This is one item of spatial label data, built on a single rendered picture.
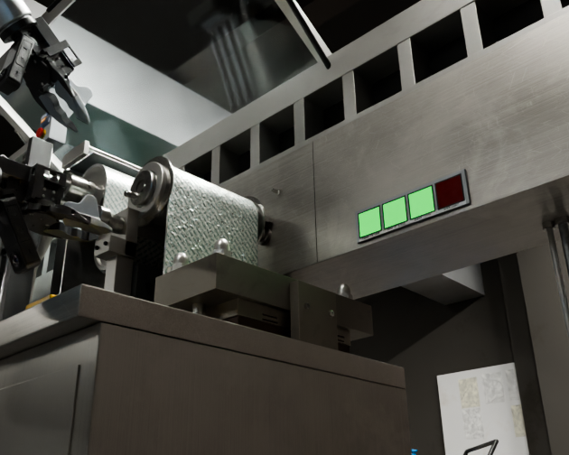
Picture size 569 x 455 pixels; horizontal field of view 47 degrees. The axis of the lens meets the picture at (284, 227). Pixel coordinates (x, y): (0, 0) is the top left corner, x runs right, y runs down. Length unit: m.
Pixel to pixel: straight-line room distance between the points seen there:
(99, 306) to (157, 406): 0.14
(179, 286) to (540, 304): 5.71
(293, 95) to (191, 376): 0.93
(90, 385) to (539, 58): 0.91
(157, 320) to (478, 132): 0.69
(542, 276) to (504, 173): 5.50
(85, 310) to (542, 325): 5.97
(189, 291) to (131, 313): 0.25
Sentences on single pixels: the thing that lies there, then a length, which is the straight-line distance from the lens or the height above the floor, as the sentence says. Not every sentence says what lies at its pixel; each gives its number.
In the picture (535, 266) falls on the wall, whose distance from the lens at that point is 6.73.
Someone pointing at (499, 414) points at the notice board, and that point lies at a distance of 7.09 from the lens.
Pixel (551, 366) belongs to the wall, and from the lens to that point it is 6.49.
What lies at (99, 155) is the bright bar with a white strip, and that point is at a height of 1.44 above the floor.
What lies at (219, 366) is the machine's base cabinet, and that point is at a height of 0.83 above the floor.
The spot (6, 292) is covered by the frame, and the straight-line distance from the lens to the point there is 1.43.
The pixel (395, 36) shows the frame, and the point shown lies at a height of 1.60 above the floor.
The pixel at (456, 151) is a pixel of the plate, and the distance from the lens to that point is 1.26.
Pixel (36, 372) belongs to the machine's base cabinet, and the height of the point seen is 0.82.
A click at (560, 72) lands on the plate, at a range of 1.23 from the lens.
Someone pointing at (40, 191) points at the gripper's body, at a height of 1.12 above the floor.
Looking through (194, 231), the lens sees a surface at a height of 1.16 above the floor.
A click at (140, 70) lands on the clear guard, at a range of 1.92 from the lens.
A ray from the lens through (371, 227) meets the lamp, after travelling 1.31.
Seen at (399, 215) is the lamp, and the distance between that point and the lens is 1.27.
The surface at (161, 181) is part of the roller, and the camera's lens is 1.29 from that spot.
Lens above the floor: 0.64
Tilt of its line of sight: 25 degrees up
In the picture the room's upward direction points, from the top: 1 degrees counter-clockwise
